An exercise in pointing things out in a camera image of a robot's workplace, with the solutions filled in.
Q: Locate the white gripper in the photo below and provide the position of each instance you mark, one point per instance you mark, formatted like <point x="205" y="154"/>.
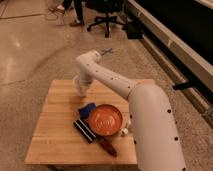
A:
<point x="84" y="84"/>

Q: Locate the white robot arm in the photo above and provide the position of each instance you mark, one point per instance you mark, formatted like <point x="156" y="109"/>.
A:
<point x="157" y="142"/>

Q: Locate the blue sponge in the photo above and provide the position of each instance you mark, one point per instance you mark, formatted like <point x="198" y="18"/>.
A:
<point x="85" y="111"/>

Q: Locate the orange red bowl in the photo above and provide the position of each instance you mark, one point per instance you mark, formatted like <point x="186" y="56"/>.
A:
<point x="105" y="120"/>

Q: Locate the black white striped box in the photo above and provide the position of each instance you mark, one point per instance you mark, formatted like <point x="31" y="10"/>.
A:
<point x="82" y="127"/>

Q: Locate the wooden table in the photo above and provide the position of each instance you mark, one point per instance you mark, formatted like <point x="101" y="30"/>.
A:
<point x="56" y="141"/>

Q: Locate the dark red chip bag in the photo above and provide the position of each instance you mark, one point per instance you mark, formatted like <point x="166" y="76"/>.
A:
<point x="107" y="146"/>

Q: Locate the white plastic bottle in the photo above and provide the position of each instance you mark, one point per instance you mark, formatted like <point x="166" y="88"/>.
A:
<point x="126" y="129"/>

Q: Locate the person leg with shoe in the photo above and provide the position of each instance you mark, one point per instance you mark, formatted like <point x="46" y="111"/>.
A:
<point x="79" y="20"/>

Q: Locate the black office chair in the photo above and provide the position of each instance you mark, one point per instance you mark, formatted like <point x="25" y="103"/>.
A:
<point x="106" y="7"/>

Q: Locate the long dark workbench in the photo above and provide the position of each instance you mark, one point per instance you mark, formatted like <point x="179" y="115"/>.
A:
<point x="185" y="27"/>

